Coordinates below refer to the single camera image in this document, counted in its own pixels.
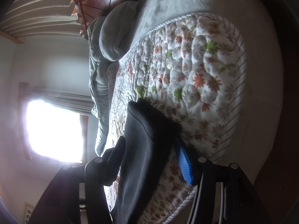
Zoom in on floral quilted bedspread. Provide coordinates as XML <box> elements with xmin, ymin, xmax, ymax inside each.
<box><xmin>105</xmin><ymin>12</ymin><xmax>246</xmax><ymax>223</ymax></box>

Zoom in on striped beige wall curtain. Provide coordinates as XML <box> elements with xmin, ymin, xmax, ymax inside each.
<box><xmin>1</xmin><ymin>0</ymin><xmax>84</xmax><ymax>39</ymax></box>

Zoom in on window with wooden frame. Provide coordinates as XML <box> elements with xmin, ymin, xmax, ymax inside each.
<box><xmin>18</xmin><ymin>83</ymin><xmax>91</xmax><ymax>164</ymax></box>

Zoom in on grey duvet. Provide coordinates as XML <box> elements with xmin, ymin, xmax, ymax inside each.
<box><xmin>87</xmin><ymin>0</ymin><xmax>144</xmax><ymax>156</ymax></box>

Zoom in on black pants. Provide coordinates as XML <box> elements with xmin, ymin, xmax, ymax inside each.
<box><xmin>111</xmin><ymin>98</ymin><xmax>191</xmax><ymax>223</ymax></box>

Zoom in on beige window curtain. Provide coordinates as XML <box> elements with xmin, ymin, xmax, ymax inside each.
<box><xmin>25</xmin><ymin>89</ymin><xmax>97</xmax><ymax>117</ymax></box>

